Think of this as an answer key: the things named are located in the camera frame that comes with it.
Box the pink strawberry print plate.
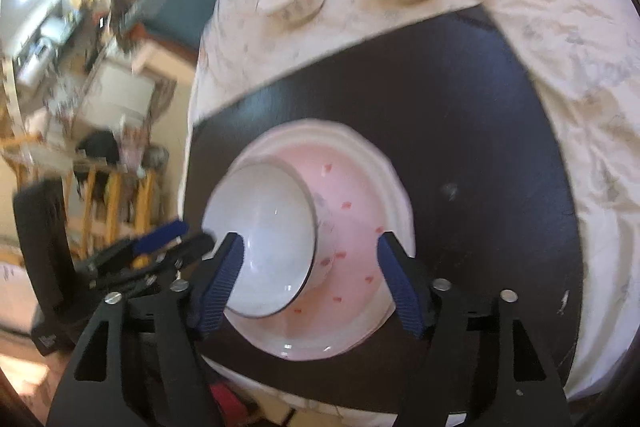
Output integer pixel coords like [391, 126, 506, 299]
[210, 119, 416, 360]

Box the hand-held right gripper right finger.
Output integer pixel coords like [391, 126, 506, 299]
[376, 231, 573, 427]

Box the black board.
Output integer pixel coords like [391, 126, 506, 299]
[182, 2, 586, 408]

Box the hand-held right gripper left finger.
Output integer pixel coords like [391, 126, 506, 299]
[47, 232, 246, 427]

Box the black bag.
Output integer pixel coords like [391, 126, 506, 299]
[75, 131, 122, 168]

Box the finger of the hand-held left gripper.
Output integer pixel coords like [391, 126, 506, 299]
[89, 232, 217, 291]
[82, 219, 189, 272]

